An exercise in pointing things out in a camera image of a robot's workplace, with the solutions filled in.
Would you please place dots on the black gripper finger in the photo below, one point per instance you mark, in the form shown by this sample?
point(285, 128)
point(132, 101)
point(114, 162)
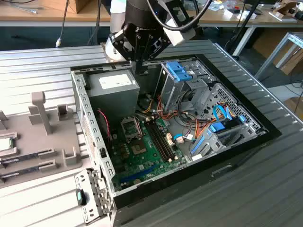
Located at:
point(123, 42)
point(157, 47)

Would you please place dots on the silver CPU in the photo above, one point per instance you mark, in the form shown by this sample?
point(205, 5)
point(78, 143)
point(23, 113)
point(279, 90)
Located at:
point(4, 144)

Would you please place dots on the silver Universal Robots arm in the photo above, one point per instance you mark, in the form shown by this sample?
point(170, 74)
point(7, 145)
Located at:
point(117, 21)

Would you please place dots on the blue plastic drive latch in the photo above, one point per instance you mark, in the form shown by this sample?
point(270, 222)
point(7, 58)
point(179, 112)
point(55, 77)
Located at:
point(177, 71)

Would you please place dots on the grey metal drive cage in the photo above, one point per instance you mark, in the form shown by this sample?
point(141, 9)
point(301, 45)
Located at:
point(172, 94)

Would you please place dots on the brown cardboard box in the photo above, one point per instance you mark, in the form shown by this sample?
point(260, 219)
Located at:
point(81, 6)

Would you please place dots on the grey power supply unit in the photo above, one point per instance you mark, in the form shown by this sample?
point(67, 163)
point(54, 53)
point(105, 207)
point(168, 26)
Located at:
point(113, 99)

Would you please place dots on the clear plastic packet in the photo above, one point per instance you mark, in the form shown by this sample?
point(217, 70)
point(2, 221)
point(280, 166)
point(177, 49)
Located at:
point(216, 7)

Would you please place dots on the black RAM slot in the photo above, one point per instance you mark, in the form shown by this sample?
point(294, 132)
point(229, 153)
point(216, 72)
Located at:
point(163, 138)
point(156, 140)

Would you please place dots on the wooden desk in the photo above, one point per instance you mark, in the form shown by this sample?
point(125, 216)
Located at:
point(265, 21)
point(35, 16)

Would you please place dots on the white four-pin board connector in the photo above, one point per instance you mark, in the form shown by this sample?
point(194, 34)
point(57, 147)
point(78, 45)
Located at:
point(115, 136)

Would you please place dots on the black tripod stand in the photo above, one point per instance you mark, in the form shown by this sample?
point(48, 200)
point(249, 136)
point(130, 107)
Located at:
point(248, 20)

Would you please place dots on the blue disk carrier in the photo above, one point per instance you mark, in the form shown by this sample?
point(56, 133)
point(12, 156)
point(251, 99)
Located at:
point(197, 144)
point(216, 127)

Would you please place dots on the green motherboard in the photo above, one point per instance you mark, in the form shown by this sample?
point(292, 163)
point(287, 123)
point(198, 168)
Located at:
point(142, 163)

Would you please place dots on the grey metal disk bay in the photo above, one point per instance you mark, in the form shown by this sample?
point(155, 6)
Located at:
point(236, 139)

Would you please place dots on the blue expansion slot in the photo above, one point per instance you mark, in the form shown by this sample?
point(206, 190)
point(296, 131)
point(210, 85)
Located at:
point(138, 174)

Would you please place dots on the open small cardboard box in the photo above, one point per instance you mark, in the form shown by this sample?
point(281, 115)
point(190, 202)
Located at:
point(284, 9)

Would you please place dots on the large flat cardboard sheet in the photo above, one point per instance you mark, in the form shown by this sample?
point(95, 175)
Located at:
point(291, 63)

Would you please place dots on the grey parts rack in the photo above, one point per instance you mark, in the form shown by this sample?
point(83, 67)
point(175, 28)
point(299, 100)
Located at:
point(30, 142)

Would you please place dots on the round coin battery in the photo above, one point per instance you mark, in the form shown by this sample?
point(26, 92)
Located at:
point(137, 181)

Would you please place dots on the black open PC case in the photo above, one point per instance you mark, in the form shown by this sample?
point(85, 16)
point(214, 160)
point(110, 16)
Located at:
point(165, 189)

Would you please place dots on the blue RAM stick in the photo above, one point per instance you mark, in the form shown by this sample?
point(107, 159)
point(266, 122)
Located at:
point(21, 157)
point(21, 171)

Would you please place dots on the black teal latch button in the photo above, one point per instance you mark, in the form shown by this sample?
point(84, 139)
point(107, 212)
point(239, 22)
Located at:
point(79, 196)

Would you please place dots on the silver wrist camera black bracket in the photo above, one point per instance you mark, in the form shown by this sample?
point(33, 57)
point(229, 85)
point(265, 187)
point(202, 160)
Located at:
point(180, 37)

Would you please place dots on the aluminium profile frame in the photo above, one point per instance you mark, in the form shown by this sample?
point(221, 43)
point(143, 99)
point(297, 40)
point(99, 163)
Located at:
point(272, 55)

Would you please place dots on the grey metal card bracket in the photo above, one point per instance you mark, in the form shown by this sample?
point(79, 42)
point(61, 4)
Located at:
point(82, 177)

